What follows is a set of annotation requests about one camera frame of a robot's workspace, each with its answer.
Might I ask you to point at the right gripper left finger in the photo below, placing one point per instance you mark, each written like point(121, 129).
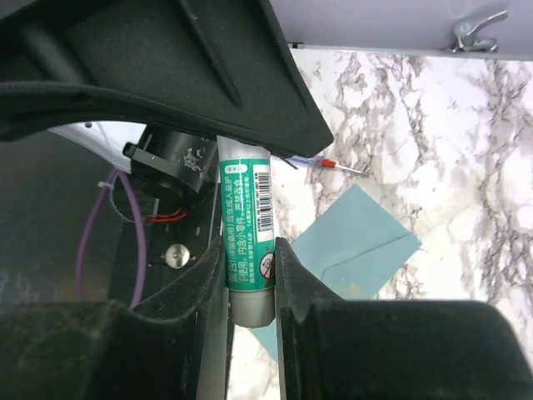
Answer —
point(185, 332)

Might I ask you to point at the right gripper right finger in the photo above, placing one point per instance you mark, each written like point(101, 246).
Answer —
point(297, 293)

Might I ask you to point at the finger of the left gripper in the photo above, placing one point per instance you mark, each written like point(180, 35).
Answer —
point(208, 68)

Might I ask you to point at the green glue tube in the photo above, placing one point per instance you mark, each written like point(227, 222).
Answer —
point(248, 231)

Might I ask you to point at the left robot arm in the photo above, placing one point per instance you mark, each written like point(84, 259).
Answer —
point(172, 164)

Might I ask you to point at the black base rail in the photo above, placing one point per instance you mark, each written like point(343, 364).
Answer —
point(176, 234)

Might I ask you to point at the metal wall hook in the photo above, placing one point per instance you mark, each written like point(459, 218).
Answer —
point(465, 34)

